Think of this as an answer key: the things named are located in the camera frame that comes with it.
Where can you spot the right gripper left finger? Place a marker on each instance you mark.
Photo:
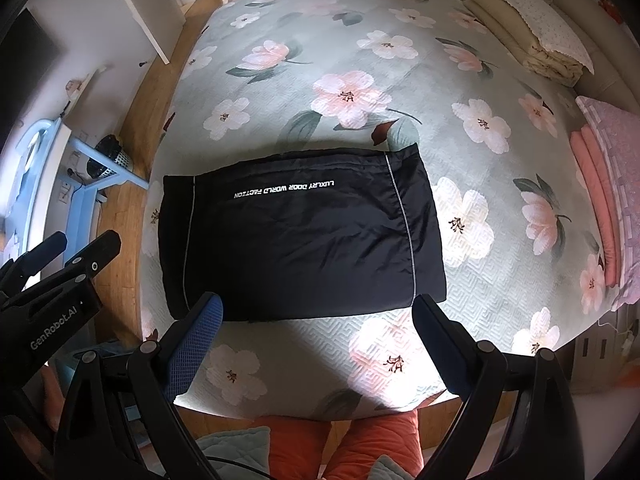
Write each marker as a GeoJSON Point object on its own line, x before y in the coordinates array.
{"type": "Point", "coordinates": [94, 438]}

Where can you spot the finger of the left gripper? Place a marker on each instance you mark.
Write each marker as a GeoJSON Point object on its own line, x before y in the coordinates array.
{"type": "Point", "coordinates": [37, 259]}
{"type": "Point", "coordinates": [87, 263]}

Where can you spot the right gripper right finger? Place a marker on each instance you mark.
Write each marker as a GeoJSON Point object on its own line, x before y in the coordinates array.
{"type": "Point", "coordinates": [542, 438]}

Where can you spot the black hooded jacket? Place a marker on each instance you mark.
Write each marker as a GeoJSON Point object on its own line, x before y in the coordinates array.
{"type": "Point", "coordinates": [307, 234]}

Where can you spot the white bedside cabinet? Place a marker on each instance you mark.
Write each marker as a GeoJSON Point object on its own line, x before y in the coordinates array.
{"type": "Point", "coordinates": [602, 351]}

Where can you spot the black mesh wastebasket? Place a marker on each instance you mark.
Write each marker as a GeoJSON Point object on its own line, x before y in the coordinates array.
{"type": "Point", "coordinates": [110, 147]}

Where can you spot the teal quilted cushion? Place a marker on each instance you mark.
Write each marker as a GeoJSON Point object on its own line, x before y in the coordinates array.
{"type": "Point", "coordinates": [238, 454]}

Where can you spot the orange cushion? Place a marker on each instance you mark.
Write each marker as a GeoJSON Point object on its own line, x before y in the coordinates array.
{"type": "Point", "coordinates": [296, 447]}

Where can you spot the black television screen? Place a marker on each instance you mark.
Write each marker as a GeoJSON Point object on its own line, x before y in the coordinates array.
{"type": "Point", "coordinates": [27, 54]}

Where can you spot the floral green bedspread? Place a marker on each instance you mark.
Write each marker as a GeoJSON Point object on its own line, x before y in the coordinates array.
{"type": "Point", "coordinates": [523, 256]}

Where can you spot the folded pink blanket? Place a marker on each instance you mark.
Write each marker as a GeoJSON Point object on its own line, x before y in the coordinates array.
{"type": "Point", "coordinates": [592, 165]}

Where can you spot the folded purple blanket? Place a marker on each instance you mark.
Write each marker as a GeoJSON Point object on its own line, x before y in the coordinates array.
{"type": "Point", "coordinates": [617, 135]}

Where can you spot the beige padded headboard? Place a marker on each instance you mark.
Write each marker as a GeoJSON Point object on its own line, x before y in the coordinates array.
{"type": "Point", "coordinates": [615, 75]}

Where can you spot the white dotted pillow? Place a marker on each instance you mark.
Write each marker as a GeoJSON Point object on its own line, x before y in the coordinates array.
{"type": "Point", "coordinates": [553, 33]}

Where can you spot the folded beige quilt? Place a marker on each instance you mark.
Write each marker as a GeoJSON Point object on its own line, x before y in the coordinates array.
{"type": "Point", "coordinates": [509, 27]}

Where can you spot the red plush toy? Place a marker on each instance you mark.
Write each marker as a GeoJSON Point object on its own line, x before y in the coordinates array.
{"type": "Point", "coordinates": [612, 11]}

